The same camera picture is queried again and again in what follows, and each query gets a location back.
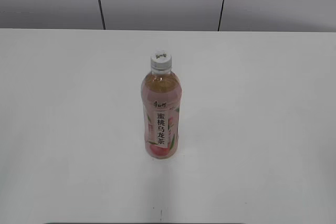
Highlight white bottle cap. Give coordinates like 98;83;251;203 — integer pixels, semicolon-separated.
150;50;172;70

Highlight pink peach tea bottle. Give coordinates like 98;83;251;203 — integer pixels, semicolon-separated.
141;65;182;159

